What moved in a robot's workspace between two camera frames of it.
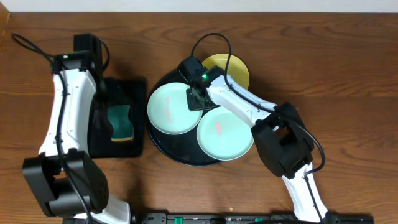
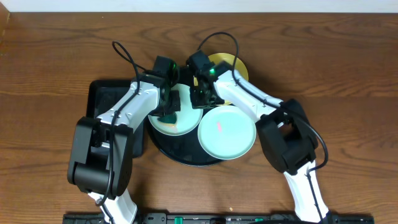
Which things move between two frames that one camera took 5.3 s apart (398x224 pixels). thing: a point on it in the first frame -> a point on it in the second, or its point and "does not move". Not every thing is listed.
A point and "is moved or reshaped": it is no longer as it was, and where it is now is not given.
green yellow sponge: x=123 y=129 is moved or reshaped
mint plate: x=223 y=135 does not move
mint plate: x=168 y=109 does not move
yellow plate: x=237 y=70 does not move
